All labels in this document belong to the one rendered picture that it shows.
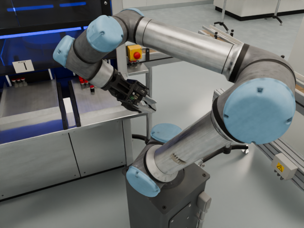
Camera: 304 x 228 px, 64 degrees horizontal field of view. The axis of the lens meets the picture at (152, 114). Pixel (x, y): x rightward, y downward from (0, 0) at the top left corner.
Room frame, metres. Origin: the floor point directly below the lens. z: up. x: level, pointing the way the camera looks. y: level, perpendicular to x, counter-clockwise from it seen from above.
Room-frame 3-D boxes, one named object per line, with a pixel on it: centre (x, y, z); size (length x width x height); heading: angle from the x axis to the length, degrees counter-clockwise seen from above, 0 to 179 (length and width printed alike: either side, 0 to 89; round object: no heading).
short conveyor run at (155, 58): (1.58, -0.11, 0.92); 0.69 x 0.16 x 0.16; 111
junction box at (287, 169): (0.91, -0.75, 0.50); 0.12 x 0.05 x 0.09; 21
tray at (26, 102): (1.03, 0.61, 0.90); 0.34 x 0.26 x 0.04; 21
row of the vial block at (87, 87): (1.14, 0.29, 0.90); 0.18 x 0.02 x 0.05; 111
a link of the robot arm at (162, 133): (0.62, -0.05, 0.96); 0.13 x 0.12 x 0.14; 154
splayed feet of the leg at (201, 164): (1.43, -0.62, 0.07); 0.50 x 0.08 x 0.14; 111
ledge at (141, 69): (1.39, 0.10, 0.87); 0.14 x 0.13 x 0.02; 21
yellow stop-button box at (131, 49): (1.35, 0.10, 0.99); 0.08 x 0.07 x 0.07; 21
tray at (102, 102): (1.06, 0.26, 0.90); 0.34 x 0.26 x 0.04; 21
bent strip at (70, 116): (0.88, 0.38, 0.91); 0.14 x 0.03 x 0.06; 21
